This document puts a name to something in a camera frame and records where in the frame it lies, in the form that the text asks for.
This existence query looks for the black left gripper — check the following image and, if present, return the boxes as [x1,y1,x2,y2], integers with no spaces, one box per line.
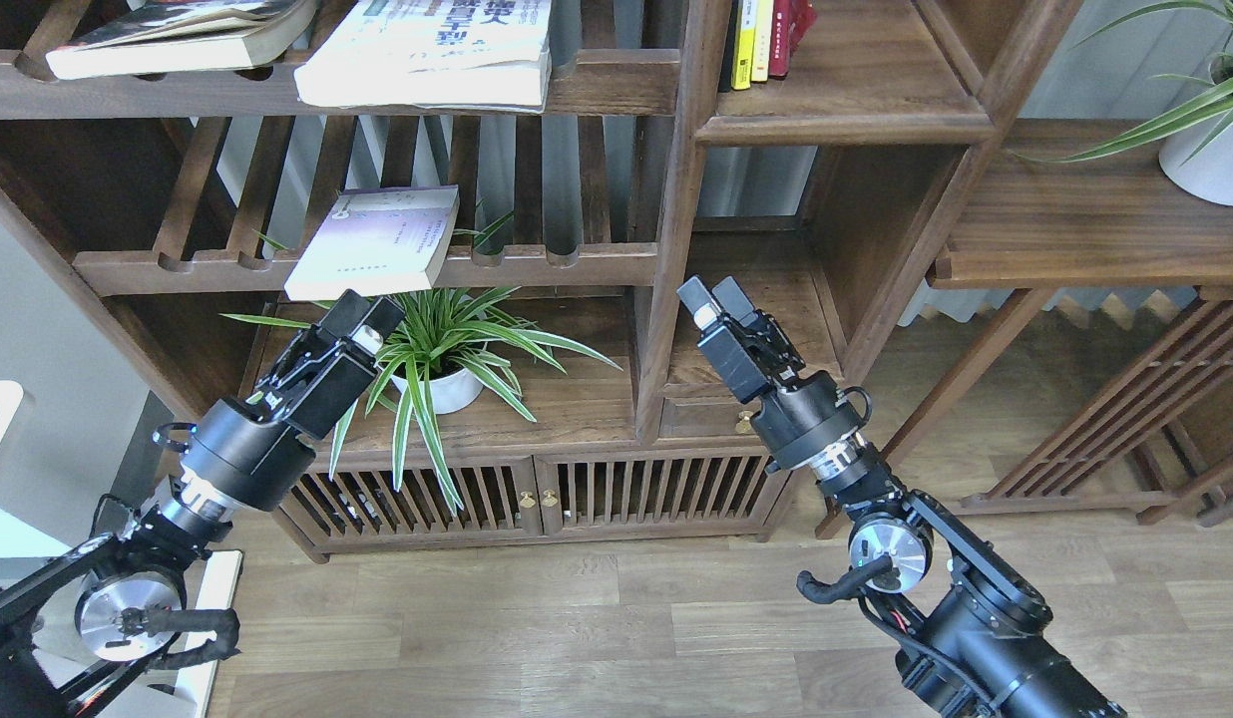
[155,290,404,511]

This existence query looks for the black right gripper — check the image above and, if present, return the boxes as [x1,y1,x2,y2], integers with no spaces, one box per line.
[676,276,873,474]

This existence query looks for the small white purple book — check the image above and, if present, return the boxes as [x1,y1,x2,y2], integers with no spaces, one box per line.
[284,185,460,301]

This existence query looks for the large white book blue text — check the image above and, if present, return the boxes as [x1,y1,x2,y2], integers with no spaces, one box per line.
[293,1,552,113]

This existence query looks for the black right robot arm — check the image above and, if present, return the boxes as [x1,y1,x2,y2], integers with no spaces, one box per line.
[677,278,1124,717]

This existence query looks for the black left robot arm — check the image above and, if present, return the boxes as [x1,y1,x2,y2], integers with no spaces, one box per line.
[0,291,404,717]

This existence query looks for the wooden side shelf unit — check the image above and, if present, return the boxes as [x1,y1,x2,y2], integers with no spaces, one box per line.
[816,118,1233,539]

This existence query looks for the potted plant on side shelf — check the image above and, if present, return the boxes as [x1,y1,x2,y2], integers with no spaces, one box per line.
[1026,1,1233,207]

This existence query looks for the spider plant in white pot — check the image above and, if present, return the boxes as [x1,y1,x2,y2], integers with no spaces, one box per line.
[219,204,623,514]

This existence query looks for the dark wooden bookshelf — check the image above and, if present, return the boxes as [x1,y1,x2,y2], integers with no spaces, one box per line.
[0,1,1080,560]

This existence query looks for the yellow book spine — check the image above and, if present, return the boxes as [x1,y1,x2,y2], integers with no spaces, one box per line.
[727,0,760,91]

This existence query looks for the cream book spine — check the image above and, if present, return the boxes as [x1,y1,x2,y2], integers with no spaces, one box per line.
[750,0,773,85]

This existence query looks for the red book spine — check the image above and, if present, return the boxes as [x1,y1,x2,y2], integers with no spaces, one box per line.
[768,0,817,79]

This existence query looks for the tan paperback book top left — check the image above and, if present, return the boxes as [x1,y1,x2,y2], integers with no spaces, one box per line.
[46,1,317,79]

